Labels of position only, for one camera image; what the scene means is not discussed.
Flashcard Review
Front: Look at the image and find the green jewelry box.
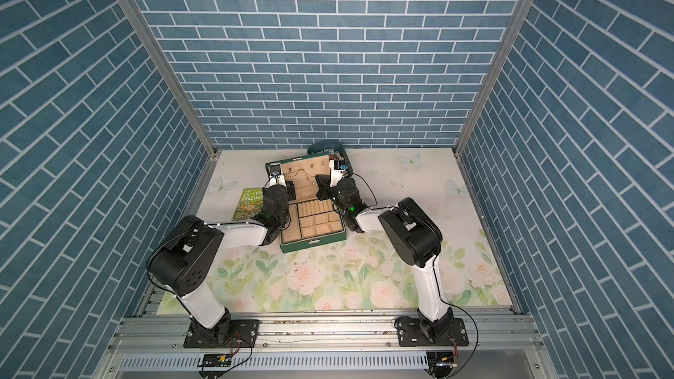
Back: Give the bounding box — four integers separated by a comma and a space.
265, 152, 347, 254

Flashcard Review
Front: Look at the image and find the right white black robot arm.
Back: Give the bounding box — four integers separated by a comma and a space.
317, 175, 453, 333

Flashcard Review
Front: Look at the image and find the left controller board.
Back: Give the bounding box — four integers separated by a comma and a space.
198, 354, 233, 370

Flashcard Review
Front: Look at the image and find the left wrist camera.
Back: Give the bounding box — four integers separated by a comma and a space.
268, 164, 286, 187

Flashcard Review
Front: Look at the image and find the teal plastic bin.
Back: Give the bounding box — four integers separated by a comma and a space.
307, 139, 353, 175

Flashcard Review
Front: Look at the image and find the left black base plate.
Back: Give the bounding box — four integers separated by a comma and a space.
184, 319, 261, 349

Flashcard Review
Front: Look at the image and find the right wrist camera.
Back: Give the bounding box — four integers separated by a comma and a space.
330, 159, 349, 187

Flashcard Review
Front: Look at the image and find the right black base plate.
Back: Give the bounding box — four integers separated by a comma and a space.
394, 316, 470, 347

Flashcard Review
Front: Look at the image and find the floral table mat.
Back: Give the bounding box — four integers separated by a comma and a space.
197, 148, 511, 313

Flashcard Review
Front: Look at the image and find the green paperback book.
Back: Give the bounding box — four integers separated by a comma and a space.
232, 188, 263, 221

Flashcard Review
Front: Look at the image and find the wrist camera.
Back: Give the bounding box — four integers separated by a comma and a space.
330, 159, 349, 187
268, 164, 286, 187

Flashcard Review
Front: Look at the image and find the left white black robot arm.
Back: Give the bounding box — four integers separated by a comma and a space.
147, 172, 291, 332

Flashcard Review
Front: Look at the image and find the aluminium mounting rail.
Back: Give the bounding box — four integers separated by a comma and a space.
108, 309, 543, 354

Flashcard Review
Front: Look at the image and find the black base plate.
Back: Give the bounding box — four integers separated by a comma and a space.
394, 316, 470, 347
184, 319, 261, 349

